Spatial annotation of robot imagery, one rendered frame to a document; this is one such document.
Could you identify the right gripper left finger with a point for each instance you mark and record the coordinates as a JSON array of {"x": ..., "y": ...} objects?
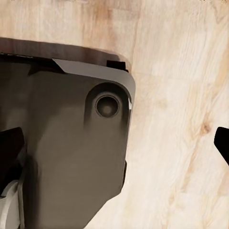
[{"x": 11, "y": 143}]

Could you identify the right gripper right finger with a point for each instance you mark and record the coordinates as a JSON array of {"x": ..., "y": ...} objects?
[{"x": 221, "y": 142}]

